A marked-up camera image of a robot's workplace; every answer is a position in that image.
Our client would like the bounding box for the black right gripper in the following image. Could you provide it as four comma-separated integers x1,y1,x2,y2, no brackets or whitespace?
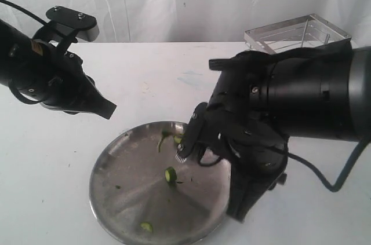
226,155,288,223

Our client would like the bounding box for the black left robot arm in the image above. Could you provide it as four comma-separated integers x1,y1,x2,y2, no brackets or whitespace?
1,21,117,119

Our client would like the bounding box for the round stainless steel plate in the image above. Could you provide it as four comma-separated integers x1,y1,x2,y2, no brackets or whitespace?
89,121,230,244

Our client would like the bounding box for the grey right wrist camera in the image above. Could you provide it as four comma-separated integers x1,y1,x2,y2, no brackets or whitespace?
176,102,208,163

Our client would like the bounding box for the black and grey right robot arm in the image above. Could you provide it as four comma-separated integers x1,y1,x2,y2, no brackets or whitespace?
198,41,370,222

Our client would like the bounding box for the wire metal rack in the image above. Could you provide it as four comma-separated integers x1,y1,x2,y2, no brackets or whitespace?
244,14,352,54

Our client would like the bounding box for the thick cucumber slice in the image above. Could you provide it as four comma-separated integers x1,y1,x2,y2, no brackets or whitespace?
165,167,177,184

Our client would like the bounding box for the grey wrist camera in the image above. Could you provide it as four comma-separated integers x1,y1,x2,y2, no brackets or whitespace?
46,6,99,42
176,102,208,163

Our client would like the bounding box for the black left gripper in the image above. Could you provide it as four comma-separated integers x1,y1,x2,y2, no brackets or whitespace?
28,50,117,120

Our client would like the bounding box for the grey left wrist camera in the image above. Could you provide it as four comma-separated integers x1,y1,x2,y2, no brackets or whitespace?
46,6,99,42

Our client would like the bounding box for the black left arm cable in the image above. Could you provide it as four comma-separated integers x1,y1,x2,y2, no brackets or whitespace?
0,0,49,25

